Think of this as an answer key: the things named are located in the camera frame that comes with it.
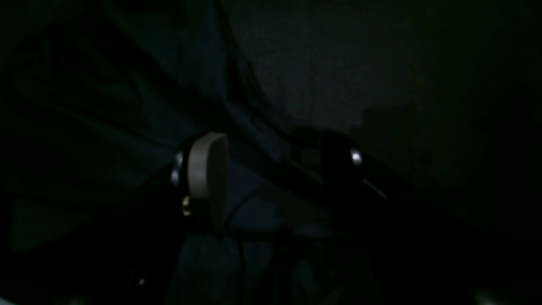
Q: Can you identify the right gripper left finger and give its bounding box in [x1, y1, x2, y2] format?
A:
[170, 133, 229, 233]

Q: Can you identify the dark blue t-shirt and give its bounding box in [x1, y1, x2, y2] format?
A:
[1, 0, 334, 305]

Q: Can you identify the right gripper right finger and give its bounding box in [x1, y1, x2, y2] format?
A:
[322, 136, 424, 237]

